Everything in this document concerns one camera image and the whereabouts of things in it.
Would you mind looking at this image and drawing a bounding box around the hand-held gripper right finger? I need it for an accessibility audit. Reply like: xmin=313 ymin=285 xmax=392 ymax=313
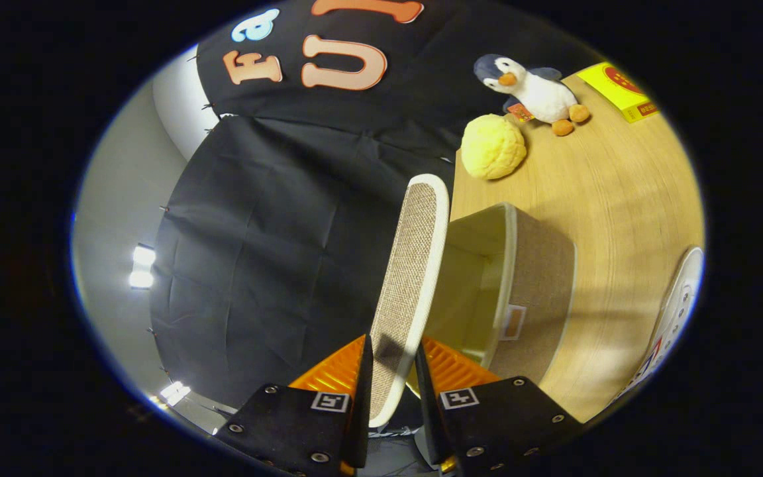
xmin=413 ymin=336 xmax=584 ymax=477

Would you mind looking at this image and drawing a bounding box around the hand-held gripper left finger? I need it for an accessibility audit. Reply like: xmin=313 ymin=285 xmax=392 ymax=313
xmin=213 ymin=333 xmax=374 ymax=477

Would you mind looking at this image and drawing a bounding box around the beige woven storage box lid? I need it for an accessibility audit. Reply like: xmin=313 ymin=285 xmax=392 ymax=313
xmin=368 ymin=174 xmax=450 ymax=429

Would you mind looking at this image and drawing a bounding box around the beige fabric storage box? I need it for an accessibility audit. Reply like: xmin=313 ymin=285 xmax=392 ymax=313
xmin=408 ymin=202 xmax=578 ymax=398

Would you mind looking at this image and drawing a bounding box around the white canvas shoe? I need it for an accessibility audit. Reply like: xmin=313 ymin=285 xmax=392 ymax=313
xmin=610 ymin=246 xmax=705 ymax=406

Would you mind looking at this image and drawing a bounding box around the ceiling light panel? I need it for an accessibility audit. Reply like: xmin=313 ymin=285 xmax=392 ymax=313
xmin=158 ymin=380 xmax=191 ymax=406
xmin=128 ymin=244 xmax=157 ymax=290

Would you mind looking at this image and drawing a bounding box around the yellow plush ball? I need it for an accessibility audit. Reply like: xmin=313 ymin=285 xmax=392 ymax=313
xmin=460 ymin=113 xmax=528 ymax=181

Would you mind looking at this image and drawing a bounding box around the penguin plush toy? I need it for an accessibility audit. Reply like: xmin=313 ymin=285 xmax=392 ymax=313
xmin=473 ymin=53 xmax=592 ymax=138

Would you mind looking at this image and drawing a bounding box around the yellow book with red circle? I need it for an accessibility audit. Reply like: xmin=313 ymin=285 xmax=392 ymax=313
xmin=576 ymin=61 xmax=660 ymax=125

